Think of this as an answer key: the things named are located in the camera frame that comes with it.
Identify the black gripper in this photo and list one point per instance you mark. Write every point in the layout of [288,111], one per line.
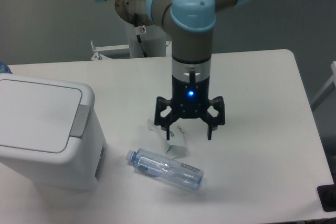
[190,103]

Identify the white push-lid trash can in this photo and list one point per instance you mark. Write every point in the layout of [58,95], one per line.
[50,132]

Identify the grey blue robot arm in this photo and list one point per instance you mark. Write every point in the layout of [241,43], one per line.
[190,24]

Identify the crumpled white paper packet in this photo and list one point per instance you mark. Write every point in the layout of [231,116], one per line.
[175,147]

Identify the crushed clear plastic bottle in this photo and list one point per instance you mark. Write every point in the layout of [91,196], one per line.
[166,169]

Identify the blue object at left edge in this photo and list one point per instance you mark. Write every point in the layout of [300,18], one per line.
[4,68]

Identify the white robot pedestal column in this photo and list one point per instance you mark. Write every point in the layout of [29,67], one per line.
[151,38]

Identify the white pedestal base frame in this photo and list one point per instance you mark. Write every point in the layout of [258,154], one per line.
[114,52]

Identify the white frame at right edge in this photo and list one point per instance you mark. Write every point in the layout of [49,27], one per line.
[324,91]

